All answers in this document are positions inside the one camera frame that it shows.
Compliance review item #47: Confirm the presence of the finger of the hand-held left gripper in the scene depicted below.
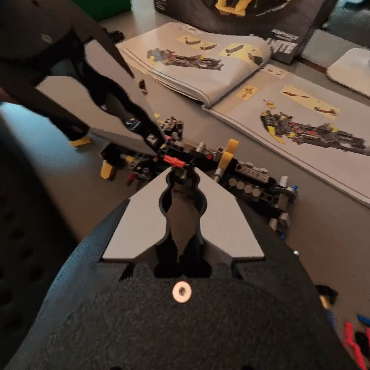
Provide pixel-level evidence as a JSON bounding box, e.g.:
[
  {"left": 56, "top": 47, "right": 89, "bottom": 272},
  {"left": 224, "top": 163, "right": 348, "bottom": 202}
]
[
  {"left": 35, "top": 75, "right": 158, "bottom": 157},
  {"left": 83, "top": 38, "right": 166, "bottom": 145}
]

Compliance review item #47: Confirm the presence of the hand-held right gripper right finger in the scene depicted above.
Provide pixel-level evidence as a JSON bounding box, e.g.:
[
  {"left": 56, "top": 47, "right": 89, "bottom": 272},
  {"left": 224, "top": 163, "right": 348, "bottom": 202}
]
[{"left": 192, "top": 168, "right": 265, "bottom": 262}]

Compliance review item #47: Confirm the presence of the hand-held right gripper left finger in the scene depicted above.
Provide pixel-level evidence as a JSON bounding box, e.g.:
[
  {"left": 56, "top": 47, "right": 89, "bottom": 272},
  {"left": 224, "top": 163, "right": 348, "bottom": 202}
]
[{"left": 103, "top": 167, "right": 174, "bottom": 262}]

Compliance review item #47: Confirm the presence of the lego car chassis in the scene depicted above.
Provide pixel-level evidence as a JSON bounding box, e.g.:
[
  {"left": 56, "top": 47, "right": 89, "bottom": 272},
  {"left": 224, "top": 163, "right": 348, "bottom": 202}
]
[{"left": 100, "top": 116, "right": 299, "bottom": 241}]

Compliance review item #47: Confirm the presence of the lego instruction booklet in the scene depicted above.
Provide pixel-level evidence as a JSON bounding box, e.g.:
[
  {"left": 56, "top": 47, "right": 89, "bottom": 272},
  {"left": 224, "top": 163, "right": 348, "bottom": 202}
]
[{"left": 117, "top": 22, "right": 370, "bottom": 208}]

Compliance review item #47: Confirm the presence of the yellow car lego box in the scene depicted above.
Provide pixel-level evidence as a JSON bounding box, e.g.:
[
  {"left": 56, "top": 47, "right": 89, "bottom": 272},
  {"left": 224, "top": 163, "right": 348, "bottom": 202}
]
[{"left": 153, "top": 0, "right": 328, "bottom": 65}]

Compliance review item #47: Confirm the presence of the pile of red blue lego pins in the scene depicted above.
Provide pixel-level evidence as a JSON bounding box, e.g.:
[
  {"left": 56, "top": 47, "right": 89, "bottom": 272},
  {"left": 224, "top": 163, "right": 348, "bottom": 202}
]
[{"left": 315, "top": 285, "right": 370, "bottom": 368}]

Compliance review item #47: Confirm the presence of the green plastic bin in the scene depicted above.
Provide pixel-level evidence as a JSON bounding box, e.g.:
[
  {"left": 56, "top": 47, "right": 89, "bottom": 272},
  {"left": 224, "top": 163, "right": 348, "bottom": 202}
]
[{"left": 72, "top": 0, "right": 132, "bottom": 21}]

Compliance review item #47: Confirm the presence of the wooden document stand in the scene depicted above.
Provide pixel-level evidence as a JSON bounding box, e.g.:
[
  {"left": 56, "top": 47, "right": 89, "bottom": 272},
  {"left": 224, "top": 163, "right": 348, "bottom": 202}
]
[{"left": 326, "top": 48, "right": 370, "bottom": 99}]

